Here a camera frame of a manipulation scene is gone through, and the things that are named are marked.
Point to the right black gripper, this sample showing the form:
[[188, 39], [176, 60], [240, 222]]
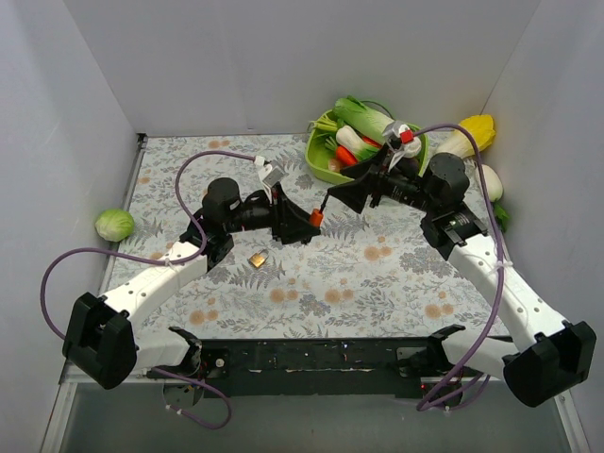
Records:
[[374, 180]]

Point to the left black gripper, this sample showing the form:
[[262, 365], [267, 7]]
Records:
[[277, 216]]

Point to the orange black padlock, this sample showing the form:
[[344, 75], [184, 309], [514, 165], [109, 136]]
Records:
[[317, 215]]

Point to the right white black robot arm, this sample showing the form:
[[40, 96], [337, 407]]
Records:
[[546, 354]]

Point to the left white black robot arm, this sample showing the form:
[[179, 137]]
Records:
[[103, 338]]

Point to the toy orange carrot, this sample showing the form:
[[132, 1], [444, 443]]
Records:
[[345, 157]]

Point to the toy green leafy vegetable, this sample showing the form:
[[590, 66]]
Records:
[[367, 152]]

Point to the toy red pepper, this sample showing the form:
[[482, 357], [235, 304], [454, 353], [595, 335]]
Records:
[[371, 142]]

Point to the brass padlock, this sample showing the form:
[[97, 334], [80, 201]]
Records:
[[259, 258]]

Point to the green plastic tray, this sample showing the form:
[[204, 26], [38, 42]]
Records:
[[321, 159]]

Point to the toy purple eggplant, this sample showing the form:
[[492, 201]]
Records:
[[409, 167]]

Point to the large toy napa cabbage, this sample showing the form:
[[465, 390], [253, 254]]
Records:
[[364, 120]]

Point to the floral table mat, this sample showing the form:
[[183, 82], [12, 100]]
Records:
[[368, 274]]

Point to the toy yellow-leaf cabbage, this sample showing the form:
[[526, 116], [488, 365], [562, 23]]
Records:
[[482, 129]]

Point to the toy white radish on table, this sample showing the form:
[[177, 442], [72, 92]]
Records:
[[494, 191]]

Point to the toy round green cabbage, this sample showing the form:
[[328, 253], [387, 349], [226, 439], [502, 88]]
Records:
[[114, 225]]

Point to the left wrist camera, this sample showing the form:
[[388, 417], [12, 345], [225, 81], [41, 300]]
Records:
[[269, 174]]

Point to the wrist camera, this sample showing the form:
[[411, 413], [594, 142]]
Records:
[[402, 143], [269, 174]]

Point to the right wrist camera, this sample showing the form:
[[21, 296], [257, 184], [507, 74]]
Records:
[[402, 143]]

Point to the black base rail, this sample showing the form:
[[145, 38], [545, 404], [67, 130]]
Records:
[[365, 366]]

